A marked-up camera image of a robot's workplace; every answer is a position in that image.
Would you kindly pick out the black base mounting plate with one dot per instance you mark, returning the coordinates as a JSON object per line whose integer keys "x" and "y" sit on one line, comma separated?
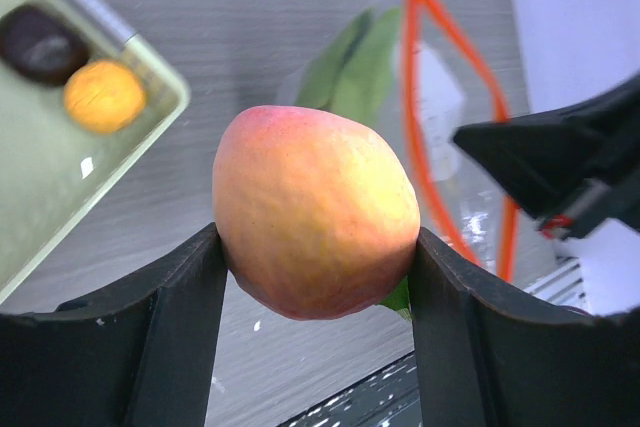
{"x": 388, "y": 397}

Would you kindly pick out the pale green plastic basket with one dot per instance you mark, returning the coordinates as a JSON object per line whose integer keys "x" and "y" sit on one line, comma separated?
{"x": 54, "y": 171}

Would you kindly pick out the dark purple toy food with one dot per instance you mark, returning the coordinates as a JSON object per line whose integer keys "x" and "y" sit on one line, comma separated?
{"x": 41, "y": 48}

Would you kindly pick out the small orange toy fruit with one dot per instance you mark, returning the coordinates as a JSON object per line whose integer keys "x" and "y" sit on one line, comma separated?
{"x": 104, "y": 96}

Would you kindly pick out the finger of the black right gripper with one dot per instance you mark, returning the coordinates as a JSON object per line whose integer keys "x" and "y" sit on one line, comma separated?
{"x": 539, "y": 159}

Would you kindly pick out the clear zip bag orange zipper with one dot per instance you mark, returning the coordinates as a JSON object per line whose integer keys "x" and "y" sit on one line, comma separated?
{"x": 442, "y": 83}

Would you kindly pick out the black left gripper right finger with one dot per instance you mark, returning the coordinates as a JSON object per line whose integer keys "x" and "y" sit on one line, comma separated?
{"x": 490, "y": 354}

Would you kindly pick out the green toy lettuce leaf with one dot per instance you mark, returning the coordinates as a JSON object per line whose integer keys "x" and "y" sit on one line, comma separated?
{"x": 353, "y": 76}

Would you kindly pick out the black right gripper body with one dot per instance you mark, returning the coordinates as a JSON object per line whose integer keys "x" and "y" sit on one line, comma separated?
{"x": 604, "y": 184}

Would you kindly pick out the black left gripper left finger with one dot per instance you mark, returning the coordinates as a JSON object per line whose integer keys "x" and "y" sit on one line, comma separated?
{"x": 137, "y": 352}

